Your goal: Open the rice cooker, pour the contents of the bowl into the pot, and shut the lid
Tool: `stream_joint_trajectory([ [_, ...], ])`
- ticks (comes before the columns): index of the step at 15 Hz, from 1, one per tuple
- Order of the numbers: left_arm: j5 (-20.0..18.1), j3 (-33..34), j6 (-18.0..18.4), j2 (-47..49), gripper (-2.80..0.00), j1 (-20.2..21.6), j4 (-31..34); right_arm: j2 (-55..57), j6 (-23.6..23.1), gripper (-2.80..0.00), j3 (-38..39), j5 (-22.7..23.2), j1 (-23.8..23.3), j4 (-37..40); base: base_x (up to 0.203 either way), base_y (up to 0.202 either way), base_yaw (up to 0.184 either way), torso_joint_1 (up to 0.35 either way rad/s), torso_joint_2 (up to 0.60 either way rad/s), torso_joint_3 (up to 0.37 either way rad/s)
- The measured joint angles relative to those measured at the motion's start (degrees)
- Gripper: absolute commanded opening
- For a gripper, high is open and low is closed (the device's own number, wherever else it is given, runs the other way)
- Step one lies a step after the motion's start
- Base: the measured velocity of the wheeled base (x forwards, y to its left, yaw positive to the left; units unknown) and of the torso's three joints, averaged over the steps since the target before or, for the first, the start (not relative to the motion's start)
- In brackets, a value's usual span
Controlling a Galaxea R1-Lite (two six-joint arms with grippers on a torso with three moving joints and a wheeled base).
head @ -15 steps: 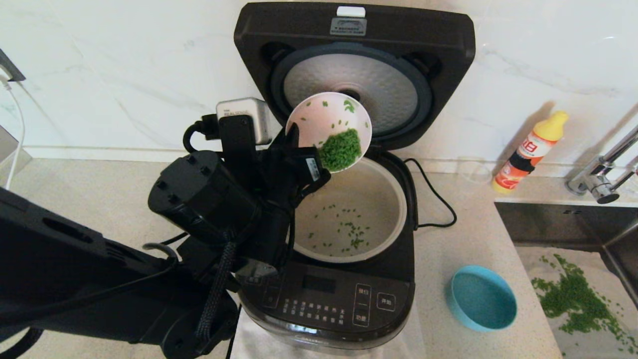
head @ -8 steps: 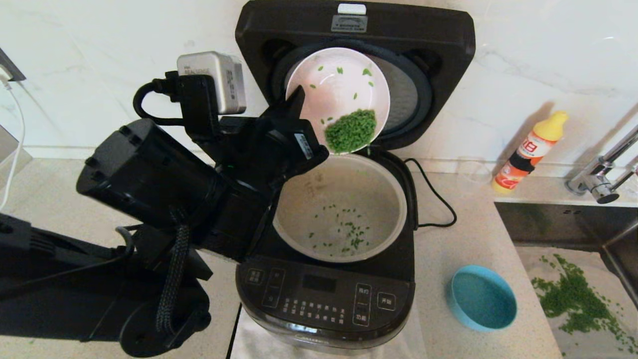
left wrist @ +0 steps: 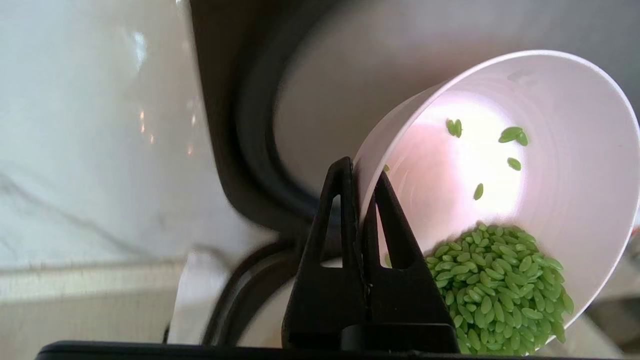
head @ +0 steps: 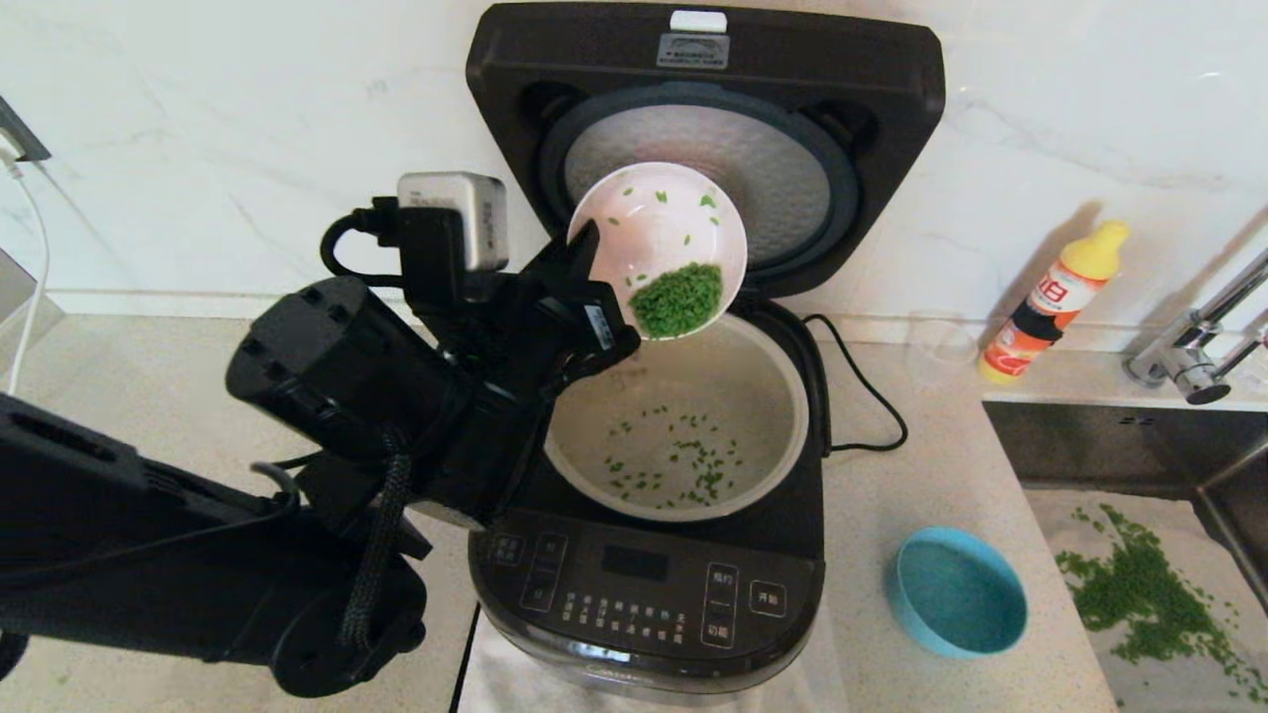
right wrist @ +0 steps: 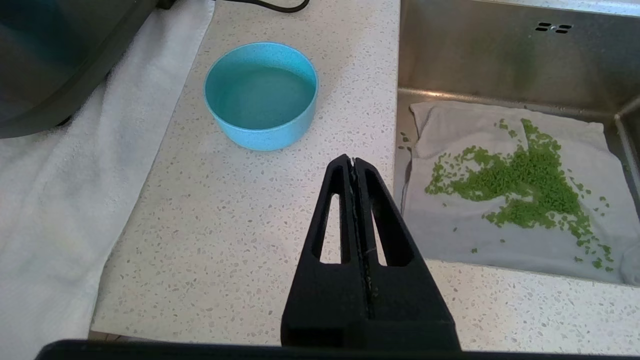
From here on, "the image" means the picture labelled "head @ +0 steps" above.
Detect black power cable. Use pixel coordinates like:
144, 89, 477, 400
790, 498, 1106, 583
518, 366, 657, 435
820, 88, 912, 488
800, 312, 907, 454

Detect clear glass cup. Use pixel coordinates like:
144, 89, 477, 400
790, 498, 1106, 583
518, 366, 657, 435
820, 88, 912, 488
906, 310, 980, 387

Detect white charger cable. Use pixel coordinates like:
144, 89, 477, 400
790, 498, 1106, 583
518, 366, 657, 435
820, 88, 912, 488
0, 149, 53, 397

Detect spilled green grains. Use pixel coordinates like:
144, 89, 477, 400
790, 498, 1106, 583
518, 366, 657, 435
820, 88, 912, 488
1054, 503, 1268, 706

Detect black strip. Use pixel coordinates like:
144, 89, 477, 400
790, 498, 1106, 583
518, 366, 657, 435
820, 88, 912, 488
448, 597, 484, 713

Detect orange yellow detergent bottle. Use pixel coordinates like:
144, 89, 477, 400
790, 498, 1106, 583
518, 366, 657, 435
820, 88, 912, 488
977, 220, 1131, 385

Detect blue bowl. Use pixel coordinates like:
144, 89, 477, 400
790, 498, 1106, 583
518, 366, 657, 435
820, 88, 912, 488
887, 526, 1028, 662

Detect chrome faucet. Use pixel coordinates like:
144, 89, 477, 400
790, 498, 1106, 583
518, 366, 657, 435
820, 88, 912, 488
1121, 248, 1268, 407

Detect grey wall outlet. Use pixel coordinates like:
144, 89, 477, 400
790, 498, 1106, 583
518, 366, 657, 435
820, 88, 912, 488
0, 96, 53, 164

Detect black rice cooker body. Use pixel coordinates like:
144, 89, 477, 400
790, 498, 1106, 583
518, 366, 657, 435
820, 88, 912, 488
468, 297, 828, 694

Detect black rice cooker lid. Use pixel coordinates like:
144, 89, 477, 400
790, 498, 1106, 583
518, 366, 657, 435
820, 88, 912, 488
466, 2, 946, 298

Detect white cloth mat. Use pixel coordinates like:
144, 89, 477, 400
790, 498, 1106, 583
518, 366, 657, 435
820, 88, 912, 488
458, 604, 853, 713

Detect cream inner pot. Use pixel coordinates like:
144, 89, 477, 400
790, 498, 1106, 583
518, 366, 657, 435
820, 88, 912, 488
543, 315, 811, 524

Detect steel sink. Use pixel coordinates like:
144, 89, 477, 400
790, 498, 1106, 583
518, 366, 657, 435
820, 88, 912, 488
981, 399, 1268, 713

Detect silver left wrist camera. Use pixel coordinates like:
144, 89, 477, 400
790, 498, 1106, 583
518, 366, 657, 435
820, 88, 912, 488
398, 172, 509, 273

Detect pink bowl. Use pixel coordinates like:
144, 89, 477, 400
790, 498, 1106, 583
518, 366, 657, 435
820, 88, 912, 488
567, 161, 749, 343

